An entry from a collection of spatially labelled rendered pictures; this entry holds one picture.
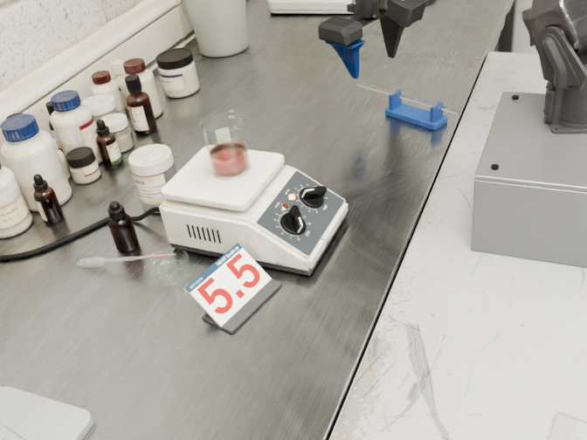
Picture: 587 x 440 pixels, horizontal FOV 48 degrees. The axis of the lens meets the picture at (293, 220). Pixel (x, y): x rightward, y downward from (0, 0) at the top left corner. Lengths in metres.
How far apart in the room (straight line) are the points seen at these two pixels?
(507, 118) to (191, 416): 0.51
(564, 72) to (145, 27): 0.87
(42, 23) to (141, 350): 0.67
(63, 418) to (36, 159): 0.41
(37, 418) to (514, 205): 0.54
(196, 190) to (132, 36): 0.61
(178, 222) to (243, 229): 0.09
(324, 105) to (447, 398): 0.64
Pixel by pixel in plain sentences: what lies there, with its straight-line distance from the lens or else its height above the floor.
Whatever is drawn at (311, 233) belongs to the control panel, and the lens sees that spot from 0.79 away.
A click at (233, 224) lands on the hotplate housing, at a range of 0.78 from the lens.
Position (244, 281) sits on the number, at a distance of 0.77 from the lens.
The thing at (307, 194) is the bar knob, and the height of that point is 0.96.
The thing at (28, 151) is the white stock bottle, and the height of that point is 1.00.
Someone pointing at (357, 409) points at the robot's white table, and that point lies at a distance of 0.65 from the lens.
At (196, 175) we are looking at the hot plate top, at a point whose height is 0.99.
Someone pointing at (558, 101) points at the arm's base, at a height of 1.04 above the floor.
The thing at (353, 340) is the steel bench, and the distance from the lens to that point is 0.71.
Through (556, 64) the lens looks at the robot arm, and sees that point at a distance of 0.79.
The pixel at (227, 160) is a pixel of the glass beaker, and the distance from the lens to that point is 0.80.
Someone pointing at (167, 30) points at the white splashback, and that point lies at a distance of 1.46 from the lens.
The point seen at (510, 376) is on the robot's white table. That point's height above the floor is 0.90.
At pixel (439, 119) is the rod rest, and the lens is 1.07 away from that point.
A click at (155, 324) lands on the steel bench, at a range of 0.77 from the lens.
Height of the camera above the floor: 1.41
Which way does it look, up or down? 36 degrees down
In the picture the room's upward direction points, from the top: 8 degrees counter-clockwise
